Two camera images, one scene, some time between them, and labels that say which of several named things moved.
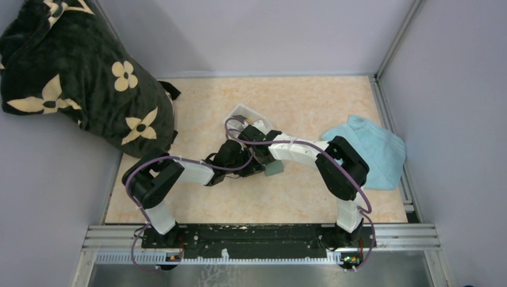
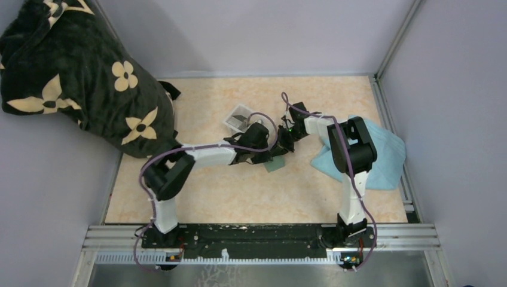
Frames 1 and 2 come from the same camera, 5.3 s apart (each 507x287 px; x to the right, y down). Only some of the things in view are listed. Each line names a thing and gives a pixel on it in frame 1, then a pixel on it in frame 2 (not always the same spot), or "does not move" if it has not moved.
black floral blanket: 63,57 does not move
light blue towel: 384,150 does not move
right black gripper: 266,162 -> 281,143
